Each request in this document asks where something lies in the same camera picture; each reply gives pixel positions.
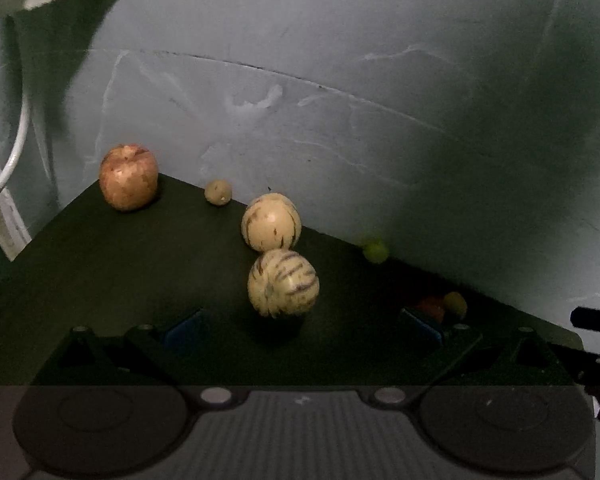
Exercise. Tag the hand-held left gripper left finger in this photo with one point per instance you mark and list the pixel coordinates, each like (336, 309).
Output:
(184, 332)

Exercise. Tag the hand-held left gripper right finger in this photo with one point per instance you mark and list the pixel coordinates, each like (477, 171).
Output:
(422, 327)

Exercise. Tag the green grape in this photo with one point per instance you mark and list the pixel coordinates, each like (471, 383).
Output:
(376, 251)

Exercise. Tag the dark striped pepino melon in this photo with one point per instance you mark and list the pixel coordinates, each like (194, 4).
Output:
(283, 284)

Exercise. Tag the red apple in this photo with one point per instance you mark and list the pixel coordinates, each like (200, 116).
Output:
(128, 177)

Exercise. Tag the small red tomato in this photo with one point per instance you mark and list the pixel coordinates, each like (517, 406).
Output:
(432, 308)

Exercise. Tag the brown longan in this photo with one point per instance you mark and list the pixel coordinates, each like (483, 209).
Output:
(218, 192)
(456, 305)

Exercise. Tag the pale pepino melon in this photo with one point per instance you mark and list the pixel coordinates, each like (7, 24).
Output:
(271, 222)

